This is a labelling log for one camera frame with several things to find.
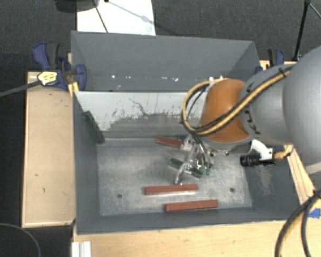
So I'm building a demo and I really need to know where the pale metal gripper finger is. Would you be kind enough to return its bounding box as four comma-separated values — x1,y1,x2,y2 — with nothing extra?
174,162,190,186

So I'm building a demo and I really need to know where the red-brown flat block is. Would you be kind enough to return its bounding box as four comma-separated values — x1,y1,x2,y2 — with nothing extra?
164,199,219,213
144,184,200,196
155,135,185,148

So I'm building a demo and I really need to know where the grey metal bin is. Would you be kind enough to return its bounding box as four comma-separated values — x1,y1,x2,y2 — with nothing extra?
69,30,302,235

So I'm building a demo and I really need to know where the dark green flat block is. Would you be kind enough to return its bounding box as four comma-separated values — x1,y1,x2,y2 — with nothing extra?
82,110,106,145

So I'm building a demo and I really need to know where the pale wood flat board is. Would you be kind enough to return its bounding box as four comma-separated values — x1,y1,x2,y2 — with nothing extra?
21,71,77,229

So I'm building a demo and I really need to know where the black cylinder on white bracket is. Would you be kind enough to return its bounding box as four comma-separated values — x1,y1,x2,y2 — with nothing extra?
239,139,277,168

